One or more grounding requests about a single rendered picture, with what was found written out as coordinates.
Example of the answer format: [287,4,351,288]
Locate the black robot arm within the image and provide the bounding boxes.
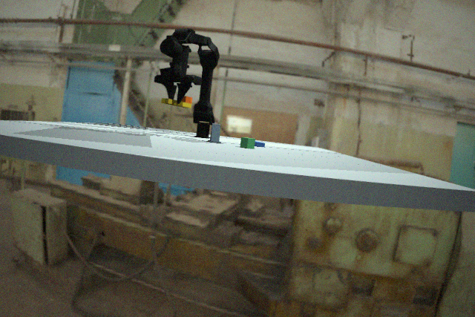
[160,28,220,138]

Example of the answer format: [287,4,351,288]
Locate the yellow bar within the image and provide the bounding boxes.
[161,96,192,108]

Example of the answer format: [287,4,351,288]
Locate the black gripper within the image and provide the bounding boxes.
[154,59,203,104]

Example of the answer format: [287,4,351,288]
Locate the green cube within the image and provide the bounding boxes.
[240,137,255,149]

